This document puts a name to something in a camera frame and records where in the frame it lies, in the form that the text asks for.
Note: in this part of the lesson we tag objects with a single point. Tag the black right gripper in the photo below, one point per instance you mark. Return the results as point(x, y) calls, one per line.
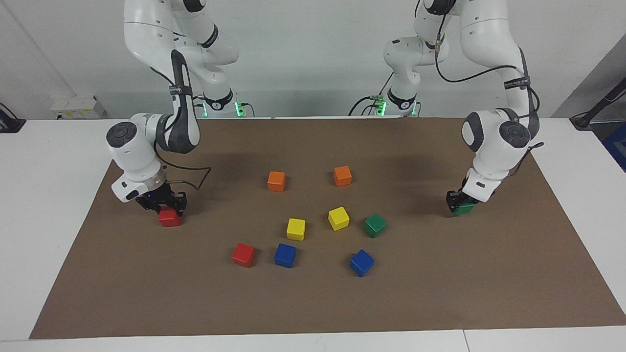
point(164, 196)

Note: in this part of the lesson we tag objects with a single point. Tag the green wooden cube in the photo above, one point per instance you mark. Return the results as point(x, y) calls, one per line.
point(464, 209)
point(375, 225)

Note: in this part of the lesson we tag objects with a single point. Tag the white socket box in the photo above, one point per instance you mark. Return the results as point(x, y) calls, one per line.
point(78, 106)

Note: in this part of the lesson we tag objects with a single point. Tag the yellow wooden cube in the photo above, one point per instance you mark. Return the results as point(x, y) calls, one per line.
point(296, 229)
point(338, 218)

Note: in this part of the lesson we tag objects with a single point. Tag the brown table mat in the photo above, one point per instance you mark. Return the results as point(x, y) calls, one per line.
point(313, 303)

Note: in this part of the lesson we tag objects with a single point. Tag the blue wooden cube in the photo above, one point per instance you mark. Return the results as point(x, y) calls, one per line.
point(361, 262)
point(284, 255)

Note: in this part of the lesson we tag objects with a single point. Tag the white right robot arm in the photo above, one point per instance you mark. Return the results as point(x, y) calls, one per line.
point(132, 156)

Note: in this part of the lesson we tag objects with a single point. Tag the blue box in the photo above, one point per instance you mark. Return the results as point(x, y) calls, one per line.
point(618, 144)

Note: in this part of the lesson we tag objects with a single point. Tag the orange wooden cube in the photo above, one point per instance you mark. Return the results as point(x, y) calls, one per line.
point(342, 175)
point(276, 181)

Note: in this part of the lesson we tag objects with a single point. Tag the black pole stand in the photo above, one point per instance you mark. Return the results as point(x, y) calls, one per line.
point(584, 120)

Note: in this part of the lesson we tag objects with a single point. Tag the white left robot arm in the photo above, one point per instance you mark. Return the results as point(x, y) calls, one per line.
point(494, 156)

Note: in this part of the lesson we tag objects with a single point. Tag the black stand base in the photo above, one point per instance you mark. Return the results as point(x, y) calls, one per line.
point(10, 124)

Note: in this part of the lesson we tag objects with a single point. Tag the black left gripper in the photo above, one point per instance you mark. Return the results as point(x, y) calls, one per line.
point(455, 198)

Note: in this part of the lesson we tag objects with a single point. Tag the red wooden cube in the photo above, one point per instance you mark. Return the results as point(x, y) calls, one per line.
point(169, 219)
point(243, 254)

